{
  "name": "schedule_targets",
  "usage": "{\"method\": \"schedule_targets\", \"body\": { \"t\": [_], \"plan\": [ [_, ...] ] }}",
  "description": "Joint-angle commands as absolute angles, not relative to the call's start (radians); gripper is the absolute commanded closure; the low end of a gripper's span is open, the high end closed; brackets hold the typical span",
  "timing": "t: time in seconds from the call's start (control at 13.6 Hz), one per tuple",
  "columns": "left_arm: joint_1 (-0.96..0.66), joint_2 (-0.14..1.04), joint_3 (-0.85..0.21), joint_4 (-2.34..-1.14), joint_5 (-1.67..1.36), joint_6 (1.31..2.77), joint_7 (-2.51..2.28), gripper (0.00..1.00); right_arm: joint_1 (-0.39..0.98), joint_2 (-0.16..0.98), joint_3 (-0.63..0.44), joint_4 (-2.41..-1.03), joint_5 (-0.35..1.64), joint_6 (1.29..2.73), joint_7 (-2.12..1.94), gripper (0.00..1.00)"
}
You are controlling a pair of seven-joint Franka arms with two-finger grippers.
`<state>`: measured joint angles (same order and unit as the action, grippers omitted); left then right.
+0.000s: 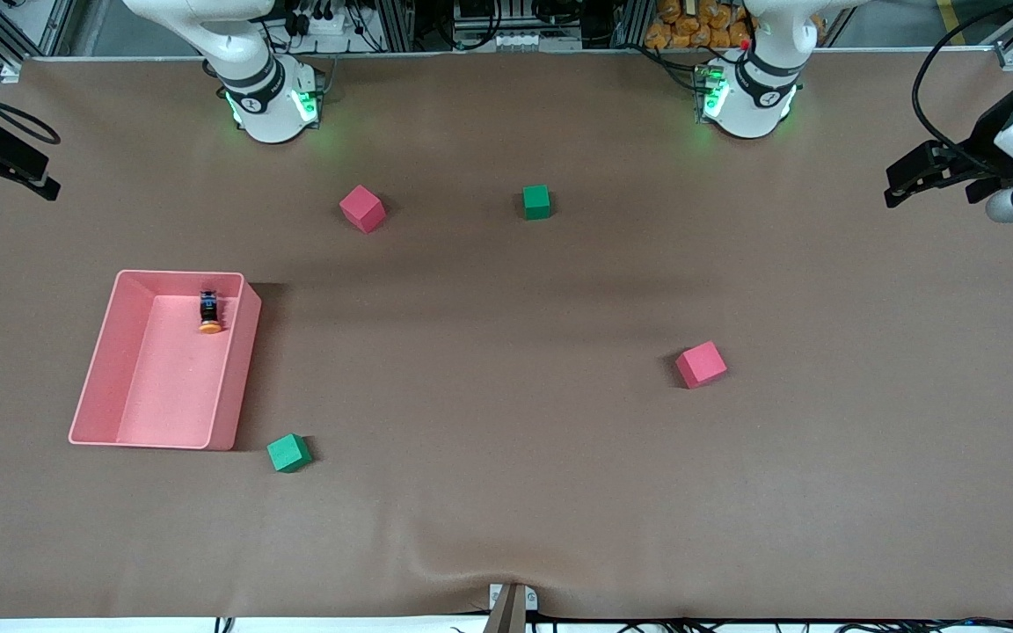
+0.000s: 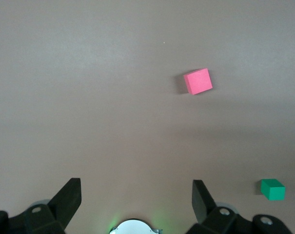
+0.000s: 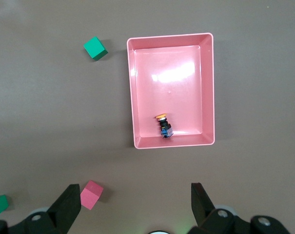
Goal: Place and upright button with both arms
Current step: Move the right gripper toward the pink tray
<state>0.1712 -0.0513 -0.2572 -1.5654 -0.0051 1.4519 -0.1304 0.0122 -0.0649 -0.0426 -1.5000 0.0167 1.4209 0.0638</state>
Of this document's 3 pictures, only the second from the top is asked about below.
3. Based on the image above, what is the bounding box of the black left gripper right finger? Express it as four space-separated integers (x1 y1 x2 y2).
192 179 294 234

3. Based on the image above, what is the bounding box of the brown table cover mat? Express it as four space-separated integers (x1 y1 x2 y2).
0 0 295 234

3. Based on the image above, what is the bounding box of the pink foam cube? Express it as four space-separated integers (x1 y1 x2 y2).
183 68 213 96

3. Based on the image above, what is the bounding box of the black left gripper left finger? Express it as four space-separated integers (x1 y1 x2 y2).
0 177 82 234

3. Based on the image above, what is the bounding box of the green foam cube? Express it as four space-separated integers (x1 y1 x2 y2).
260 178 286 201

